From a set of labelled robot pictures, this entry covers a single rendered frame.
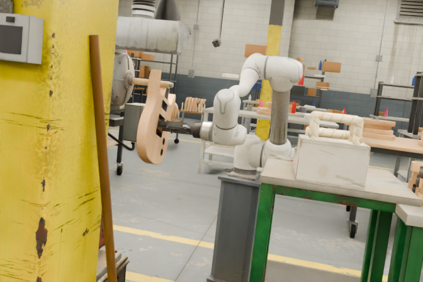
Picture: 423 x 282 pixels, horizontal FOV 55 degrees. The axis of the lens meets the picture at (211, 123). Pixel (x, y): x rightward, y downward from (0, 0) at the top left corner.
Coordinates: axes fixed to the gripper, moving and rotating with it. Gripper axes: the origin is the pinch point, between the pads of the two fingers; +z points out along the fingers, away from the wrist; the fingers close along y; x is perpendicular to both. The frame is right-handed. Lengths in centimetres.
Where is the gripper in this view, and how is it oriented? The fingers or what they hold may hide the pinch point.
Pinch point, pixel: (161, 126)
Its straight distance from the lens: 198.0
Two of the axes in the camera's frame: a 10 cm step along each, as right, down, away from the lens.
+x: 1.6, -9.6, 2.4
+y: 1.6, 2.6, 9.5
